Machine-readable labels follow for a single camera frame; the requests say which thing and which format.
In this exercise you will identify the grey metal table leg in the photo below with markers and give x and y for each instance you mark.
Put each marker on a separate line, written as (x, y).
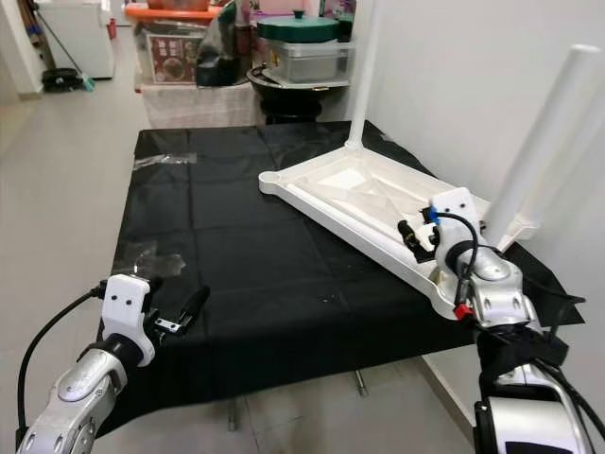
(233, 414)
(359, 383)

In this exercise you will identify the green pot with lid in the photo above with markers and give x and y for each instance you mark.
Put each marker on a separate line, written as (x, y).
(298, 28)

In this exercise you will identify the black round robot vacuum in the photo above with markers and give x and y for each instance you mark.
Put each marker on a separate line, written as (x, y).
(61, 80)

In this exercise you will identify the mop with green head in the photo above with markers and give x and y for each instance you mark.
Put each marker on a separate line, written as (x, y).
(88, 83)

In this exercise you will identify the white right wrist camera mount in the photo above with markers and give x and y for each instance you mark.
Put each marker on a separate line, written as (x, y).
(454, 200)

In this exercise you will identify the large silver metal pot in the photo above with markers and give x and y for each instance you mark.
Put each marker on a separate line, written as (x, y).
(180, 5)

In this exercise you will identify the orange plastic tray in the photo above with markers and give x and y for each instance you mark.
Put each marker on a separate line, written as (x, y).
(170, 14)

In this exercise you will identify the black wooden stool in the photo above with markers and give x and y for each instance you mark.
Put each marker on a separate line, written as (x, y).
(290, 109)

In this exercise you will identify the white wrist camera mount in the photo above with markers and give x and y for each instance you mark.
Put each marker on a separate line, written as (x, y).
(128, 298)
(454, 200)

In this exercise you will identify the white plastic children table top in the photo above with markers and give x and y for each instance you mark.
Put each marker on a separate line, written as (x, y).
(345, 177)

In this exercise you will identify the brown printed carton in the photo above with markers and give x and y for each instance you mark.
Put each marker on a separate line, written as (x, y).
(175, 57)

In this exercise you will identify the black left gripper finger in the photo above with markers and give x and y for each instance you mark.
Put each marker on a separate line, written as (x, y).
(195, 308)

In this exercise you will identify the black plastic bag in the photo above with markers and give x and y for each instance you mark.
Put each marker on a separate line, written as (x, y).
(223, 47)

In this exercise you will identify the black plastic table cover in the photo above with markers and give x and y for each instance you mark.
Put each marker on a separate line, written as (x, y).
(246, 255)

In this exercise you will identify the crumpled clear plastic bag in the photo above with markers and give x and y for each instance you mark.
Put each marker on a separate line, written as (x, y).
(151, 260)

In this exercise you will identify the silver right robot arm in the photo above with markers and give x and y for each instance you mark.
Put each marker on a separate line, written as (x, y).
(501, 284)

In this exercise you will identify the clear plastic film strip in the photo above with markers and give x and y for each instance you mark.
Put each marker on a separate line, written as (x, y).
(165, 160)

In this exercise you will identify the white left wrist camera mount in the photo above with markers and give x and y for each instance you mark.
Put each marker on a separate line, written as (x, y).
(128, 298)

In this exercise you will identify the black round wok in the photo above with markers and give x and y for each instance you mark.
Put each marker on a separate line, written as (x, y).
(298, 87)

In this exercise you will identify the white chest freezer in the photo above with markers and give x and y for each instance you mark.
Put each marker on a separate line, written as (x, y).
(76, 38)

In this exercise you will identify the dark printed flat box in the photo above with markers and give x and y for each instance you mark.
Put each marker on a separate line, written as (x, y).
(337, 14)

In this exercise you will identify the clear plastic container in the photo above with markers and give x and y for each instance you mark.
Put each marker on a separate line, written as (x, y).
(307, 62)

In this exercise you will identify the translucent storage box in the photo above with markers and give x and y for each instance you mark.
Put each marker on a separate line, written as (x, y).
(198, 106)

